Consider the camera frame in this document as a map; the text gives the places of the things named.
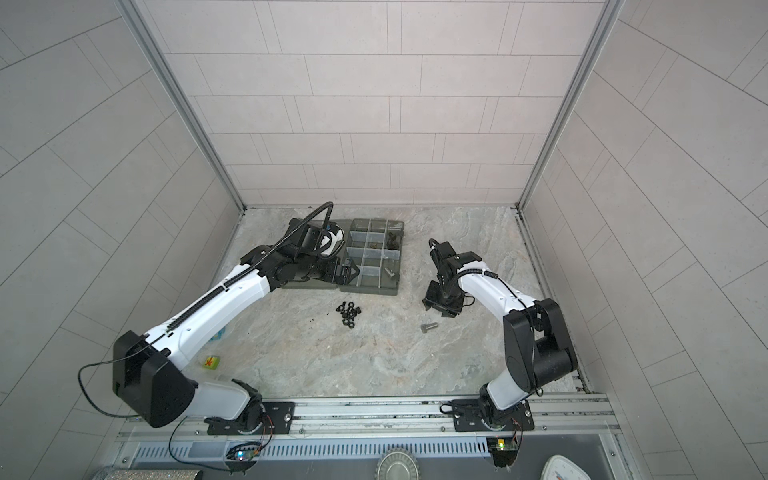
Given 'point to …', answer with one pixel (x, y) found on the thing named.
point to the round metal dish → (398, 464)
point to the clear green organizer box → (374, 247)
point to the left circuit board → (243, 454)
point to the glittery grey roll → (155, 474)
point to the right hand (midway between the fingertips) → (429, 308)
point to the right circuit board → (503, 449)
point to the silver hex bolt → (425, 327)
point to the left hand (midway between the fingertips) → (353, 265)
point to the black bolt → (392, 243)
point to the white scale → (558, 467)
